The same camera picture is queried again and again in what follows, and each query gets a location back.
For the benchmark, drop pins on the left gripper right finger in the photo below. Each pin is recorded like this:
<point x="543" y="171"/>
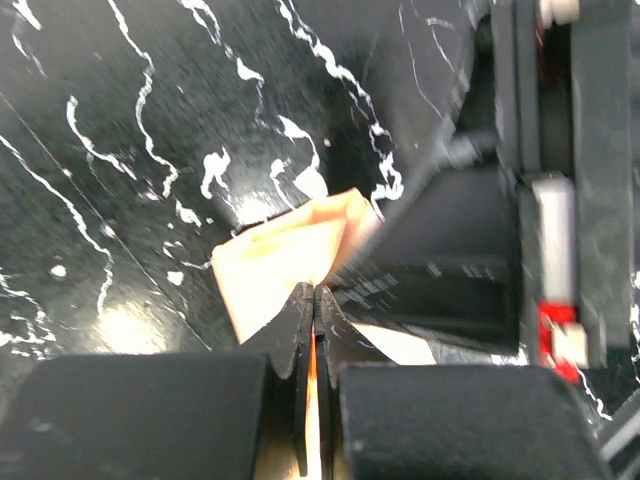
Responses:
<point x="337" y="343"/>

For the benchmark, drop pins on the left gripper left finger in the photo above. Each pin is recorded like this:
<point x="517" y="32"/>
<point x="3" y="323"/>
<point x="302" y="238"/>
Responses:
<point x="287" y="342"/>

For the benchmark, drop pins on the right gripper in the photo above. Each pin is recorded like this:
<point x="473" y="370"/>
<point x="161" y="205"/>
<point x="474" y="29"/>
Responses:
<point x="537" y="251"/>

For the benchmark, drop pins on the peach cloth napkin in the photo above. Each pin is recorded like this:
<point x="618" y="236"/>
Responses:
<point x="303" y="246"/>

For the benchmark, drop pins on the black marble pattern mat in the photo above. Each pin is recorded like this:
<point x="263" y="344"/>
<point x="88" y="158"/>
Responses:
<point x="138" y="135"/>

